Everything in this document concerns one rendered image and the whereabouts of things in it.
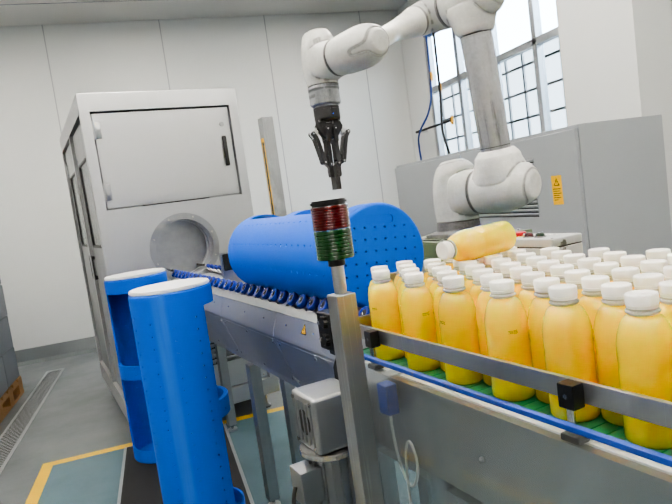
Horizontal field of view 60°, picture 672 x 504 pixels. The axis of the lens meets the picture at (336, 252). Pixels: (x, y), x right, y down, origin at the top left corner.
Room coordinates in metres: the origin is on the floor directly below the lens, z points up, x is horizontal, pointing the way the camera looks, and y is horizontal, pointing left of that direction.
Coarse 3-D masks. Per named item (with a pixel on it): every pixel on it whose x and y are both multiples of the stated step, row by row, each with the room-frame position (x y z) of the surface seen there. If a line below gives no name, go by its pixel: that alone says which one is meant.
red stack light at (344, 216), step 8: (312, 208) 0.97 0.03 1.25; (320, 208) 0.95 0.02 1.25; (328, 208) 0.95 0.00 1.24; (336, 208) 0.95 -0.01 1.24; (344, 208) 0.96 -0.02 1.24; (312, 216) 0.97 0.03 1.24; (320, 216) 0.96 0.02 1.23; (328, 216) 0.95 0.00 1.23; (336, 216) 0.95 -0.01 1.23; (344, 216) 0.96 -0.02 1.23; (312, 224) 0.98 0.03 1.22; (320, 224) 0.96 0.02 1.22; (328, 224) 0.95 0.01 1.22; (336, 224) 0.95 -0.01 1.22; (344, 224) 0.96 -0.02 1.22
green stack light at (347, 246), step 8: (320, 232) 0.96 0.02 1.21; (328, 232) 0.95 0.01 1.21; (336, 232) 0.95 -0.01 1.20; (344, 232) 0.96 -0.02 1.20; (320, 240) 0.96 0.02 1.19; (328, 240) 0.95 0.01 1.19; (336, 240) 0.95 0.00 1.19; (344, 240) 0.96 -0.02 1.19; (352, 240) 0.98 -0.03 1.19; (320, 248) 0.96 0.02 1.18; (328, 248) 0.95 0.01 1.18; (336, 248) 0.95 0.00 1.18; (344, 248) 0.96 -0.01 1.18; (352, 248) 0.97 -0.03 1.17; (320, 256) 0.96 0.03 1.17; (328, 256) 0.96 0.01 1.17; (336, 256) 0.95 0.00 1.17; (344, 256) 0.96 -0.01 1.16; (352, 256) 0.97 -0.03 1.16
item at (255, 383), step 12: (252, 372) 2.36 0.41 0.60; (252, 384) 2.36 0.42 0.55; (252, 396) 2.37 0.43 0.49; (264, 396) 2.38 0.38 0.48; (252, 408) 2.39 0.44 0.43; (264, 408) 2.37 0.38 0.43; (264, 420) 2.37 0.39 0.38; (264, 432) 2.37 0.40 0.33; (264, 444) 2.36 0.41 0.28; (264, 456) 2.36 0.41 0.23; (264, 468) 2.36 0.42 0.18; (264, 480) 2.38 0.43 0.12; (276, 480) 2.38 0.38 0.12; (276, 492) 2.37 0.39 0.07
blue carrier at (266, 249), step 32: (256, 224) 2.08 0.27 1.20; (288, 224) 1.81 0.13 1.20; (352, 224) 1.50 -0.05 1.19; (384, 224) 1.54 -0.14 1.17; (256, 256) 1.96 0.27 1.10; (288, 256) 1.72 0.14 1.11; (384, 256) 1.54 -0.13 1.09; (416, 256) 1.59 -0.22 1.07; (288, 288) 1.85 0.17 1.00; (320, 288) 1.60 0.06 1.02; (352, 288) 1.49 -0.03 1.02
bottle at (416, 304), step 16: (416, 288) 1.13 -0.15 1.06; (400, 304) 1.15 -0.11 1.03; (416, 304) 1.12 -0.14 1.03; (432, 304) 1.13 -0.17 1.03; (416, 320) 1.12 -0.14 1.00; (432, 320) 1.13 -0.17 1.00; (416, 336) 1.12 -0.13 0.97; (432, 336) 1.12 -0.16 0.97; (416, 368) 1.12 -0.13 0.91; (432, 368) 1.12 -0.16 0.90
